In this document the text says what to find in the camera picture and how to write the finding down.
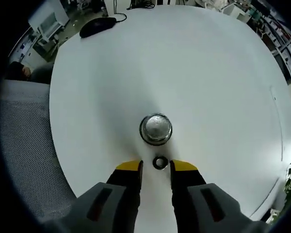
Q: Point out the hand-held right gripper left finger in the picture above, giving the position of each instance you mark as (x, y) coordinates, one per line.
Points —
(121, 206)

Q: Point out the white cabinet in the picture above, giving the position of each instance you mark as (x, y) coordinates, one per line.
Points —
(48, 19)

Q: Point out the white storage shelf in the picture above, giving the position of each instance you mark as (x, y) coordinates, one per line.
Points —
(281, 48)

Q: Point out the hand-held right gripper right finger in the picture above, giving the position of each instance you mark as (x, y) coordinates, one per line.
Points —
(184, 206)

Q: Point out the black computer mouse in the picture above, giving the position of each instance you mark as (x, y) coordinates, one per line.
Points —
(97, 27)

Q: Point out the white paper sheet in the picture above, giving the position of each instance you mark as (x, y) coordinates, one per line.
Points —
(287, 126)

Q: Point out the small threaded steel stud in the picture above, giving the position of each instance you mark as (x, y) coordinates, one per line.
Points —
(160, 162)

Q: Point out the grey mesh chair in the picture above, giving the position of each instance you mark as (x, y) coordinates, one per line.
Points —
(26, 145)

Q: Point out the large threaded steel stud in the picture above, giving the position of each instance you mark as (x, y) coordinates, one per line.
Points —
(156, 128)

